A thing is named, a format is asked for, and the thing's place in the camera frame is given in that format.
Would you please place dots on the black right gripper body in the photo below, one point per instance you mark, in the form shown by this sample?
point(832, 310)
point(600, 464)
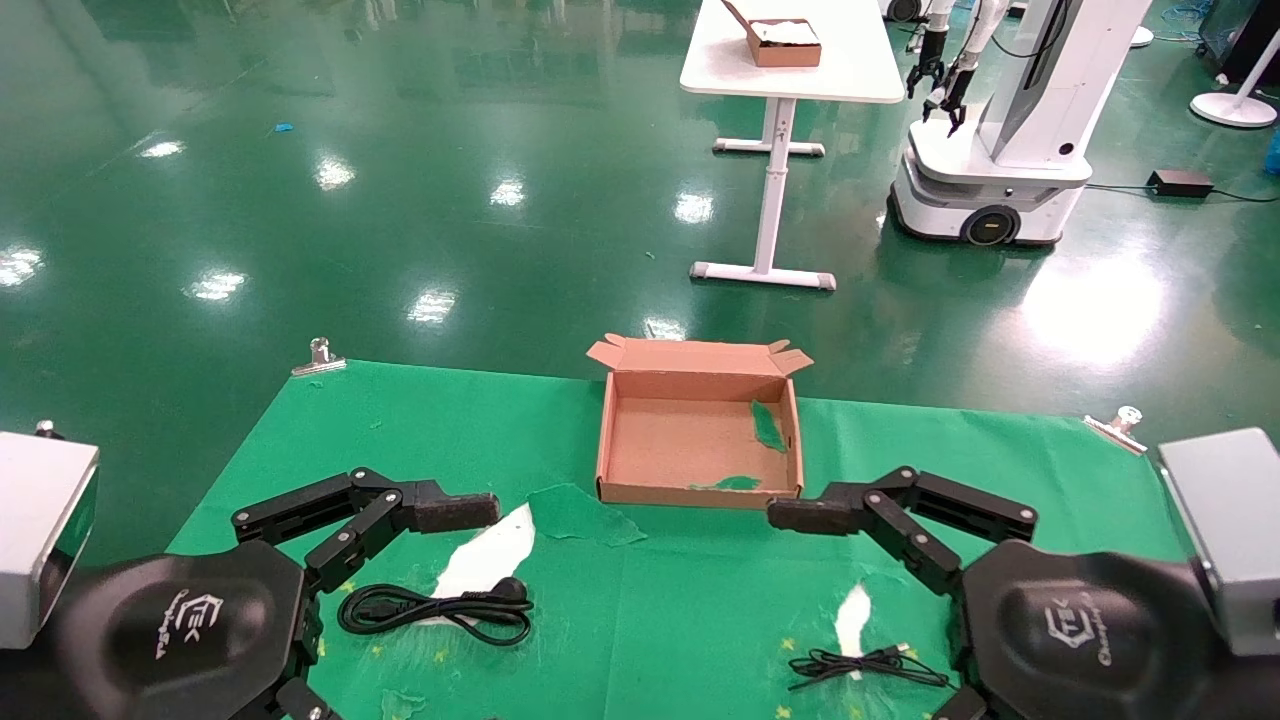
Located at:
point(1090, 640)

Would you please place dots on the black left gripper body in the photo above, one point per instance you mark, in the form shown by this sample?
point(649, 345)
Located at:
point(180, 630)

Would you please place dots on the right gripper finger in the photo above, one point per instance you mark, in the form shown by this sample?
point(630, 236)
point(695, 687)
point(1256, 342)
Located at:
point(962, 706)
point(810, 513)

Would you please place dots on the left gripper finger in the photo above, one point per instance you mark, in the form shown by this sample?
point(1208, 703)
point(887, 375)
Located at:
point(450, 508)
point(298, 705)

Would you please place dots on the open brown cardboard box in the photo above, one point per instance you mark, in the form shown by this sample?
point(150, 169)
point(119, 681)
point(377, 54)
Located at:
point(680, 440)

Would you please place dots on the small brown cardboard box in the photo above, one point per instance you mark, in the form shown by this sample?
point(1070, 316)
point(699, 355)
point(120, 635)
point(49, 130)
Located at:
point(785, 54)

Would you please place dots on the flat green cloth scrap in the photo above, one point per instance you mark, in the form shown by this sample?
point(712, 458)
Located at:
point(735, 483)

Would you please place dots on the long green cloth scrap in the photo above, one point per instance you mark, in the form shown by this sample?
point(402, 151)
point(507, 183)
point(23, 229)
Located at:
point(768, 428)

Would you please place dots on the torn loose green cloth piece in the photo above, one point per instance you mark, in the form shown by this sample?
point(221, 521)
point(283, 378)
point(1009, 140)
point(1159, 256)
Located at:
point(580, 515)

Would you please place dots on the green table cloth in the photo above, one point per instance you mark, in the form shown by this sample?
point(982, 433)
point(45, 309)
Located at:
point(700, 620)

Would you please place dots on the small black robot gripper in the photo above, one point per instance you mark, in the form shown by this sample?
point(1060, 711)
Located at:
point(928, 60)
point(952, 95)

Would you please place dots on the white standing desk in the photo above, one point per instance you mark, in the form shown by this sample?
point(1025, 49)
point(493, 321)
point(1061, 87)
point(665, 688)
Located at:
point(850, 60)

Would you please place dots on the black power adapter brick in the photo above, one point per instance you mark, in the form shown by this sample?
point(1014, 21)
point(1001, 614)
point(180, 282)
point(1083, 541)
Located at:
point(1180, 183)

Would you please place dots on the white wheeled robot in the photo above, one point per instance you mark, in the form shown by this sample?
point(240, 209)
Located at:
point(1040, 100)

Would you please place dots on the white packing material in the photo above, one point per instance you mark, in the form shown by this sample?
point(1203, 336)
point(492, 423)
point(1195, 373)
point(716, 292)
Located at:
point(785, 32)

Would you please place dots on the white base with dark wheel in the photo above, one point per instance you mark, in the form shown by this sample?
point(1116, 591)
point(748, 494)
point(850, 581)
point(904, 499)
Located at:
point(905, 10)

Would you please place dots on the blue bin edge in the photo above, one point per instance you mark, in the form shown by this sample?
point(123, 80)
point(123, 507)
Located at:
point(1273, 155)

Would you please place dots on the white round stand base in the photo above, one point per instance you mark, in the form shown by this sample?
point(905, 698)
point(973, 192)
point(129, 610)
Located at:
point(1235, 108)

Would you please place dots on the white disc floor base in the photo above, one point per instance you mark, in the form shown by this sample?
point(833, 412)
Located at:
point(1142, 36)

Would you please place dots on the dark equipment cabinet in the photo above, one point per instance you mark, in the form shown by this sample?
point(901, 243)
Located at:
point(1250, 40)

